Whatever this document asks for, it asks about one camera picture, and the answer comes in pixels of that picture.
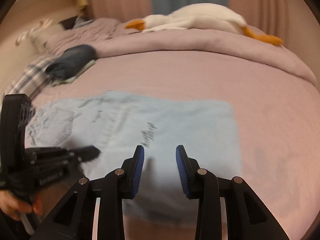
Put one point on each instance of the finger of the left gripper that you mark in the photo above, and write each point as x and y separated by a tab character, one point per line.
84	154

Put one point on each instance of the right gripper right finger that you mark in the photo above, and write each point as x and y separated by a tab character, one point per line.
247	215

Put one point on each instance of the folded dark blue jeans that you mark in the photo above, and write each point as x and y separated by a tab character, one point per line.
71	62

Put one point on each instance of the small white plush toy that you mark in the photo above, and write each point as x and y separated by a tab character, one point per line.
41	25

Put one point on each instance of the dark clothes at headboard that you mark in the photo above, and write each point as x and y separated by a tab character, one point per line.
75	22

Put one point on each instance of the plaid pillow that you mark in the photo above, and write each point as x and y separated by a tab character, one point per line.
33	80

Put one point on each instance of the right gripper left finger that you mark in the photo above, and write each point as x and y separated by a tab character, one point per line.
73	216

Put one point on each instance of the pink duvet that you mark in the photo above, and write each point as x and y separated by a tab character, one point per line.
109	38

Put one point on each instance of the light blue strawberry pants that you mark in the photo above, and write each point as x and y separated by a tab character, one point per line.
117	122

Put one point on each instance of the white goose plush toy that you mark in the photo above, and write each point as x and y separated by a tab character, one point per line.
201	16

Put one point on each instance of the beige pillow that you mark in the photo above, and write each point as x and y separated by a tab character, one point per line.
40	38

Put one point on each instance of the pink curtain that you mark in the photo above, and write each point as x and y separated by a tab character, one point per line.
277	17

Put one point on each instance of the person left hand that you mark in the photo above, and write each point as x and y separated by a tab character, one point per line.
12	206

